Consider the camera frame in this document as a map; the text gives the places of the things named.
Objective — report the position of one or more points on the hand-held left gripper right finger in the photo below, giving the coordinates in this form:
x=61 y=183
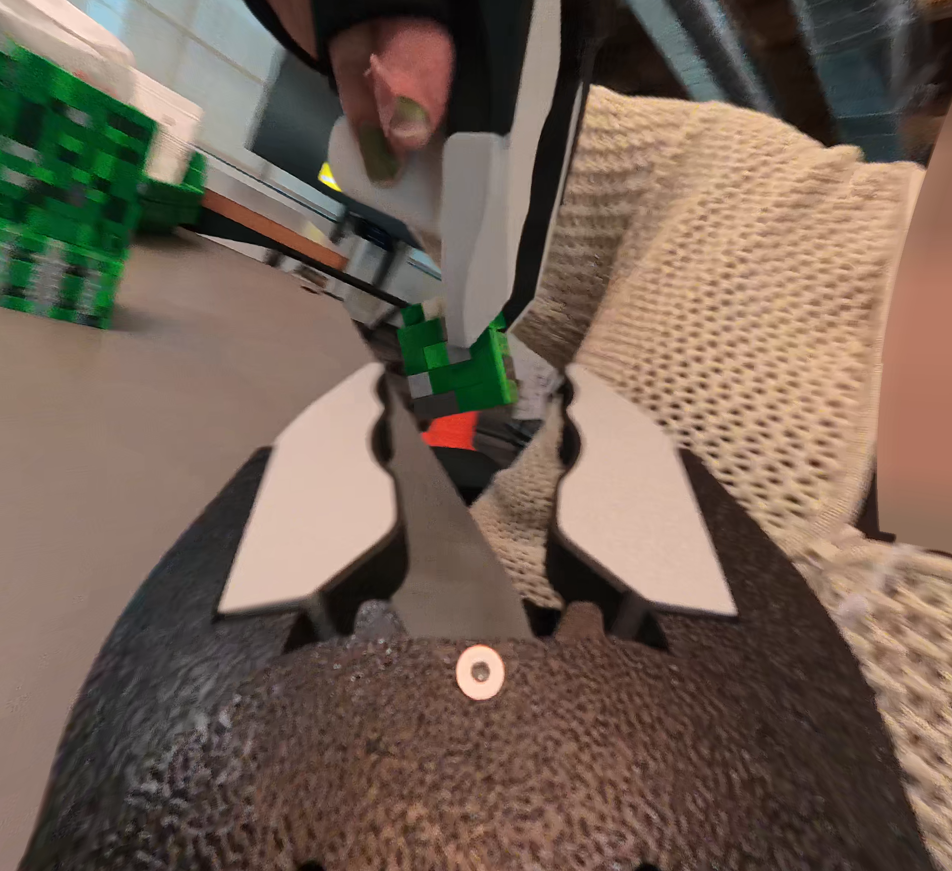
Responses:
x=639 y=514

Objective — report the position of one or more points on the small green brick assembly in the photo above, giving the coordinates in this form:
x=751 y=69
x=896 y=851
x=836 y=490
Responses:
x=461 y=373

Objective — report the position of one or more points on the person's right hand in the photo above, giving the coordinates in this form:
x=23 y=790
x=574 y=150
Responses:
x=401 y=68

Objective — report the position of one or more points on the tall green blocky brick figure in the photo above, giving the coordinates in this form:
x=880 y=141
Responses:
x=67 y=179

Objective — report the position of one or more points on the green plastic bin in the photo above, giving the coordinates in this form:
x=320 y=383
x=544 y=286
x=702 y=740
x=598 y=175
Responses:
x=175 y=202

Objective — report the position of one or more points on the orange brick separator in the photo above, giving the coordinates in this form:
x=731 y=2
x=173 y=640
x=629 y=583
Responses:
x=450 y=432

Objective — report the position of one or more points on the silver ventilation duct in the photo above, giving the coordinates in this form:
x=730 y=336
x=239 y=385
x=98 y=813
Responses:
x=699 y=1

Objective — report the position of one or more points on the white paper pouch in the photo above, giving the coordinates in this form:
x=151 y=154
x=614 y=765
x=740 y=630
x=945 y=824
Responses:
x=167 y=127

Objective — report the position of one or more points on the white paper bags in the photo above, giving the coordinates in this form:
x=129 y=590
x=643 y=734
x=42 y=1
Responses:
x=59 y=16

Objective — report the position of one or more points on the large dark wall screen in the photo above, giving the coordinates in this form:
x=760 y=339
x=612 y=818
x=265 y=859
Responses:
x=297 y=112

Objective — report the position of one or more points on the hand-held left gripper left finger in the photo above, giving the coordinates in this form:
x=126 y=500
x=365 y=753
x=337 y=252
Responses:
x=320 y=506

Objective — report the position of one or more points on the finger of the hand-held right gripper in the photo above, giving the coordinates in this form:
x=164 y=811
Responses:
x=543 y=142
x=480 y=239

